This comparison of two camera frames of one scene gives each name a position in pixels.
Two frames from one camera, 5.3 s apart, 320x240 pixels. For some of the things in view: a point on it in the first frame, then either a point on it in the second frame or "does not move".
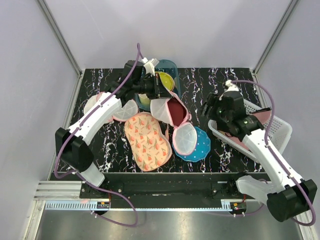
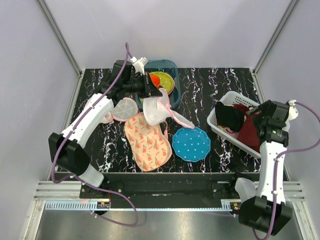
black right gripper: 213,100 -> 264,108
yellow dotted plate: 167,80 does not move
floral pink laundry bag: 148,139 does not move
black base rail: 169,186 does not move
